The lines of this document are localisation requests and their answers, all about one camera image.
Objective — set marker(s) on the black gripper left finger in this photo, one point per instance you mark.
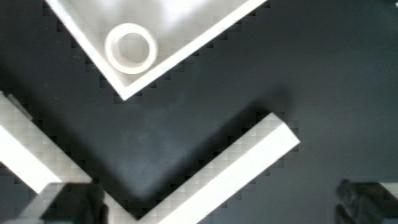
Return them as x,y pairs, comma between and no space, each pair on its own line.
69,204

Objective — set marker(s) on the white square tabletop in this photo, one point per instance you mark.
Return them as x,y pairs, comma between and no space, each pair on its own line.
140,34

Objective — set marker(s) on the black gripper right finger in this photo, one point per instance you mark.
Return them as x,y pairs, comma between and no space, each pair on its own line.
369,204

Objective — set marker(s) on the white U-shaped fence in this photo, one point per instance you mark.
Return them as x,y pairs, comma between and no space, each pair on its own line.
44,166

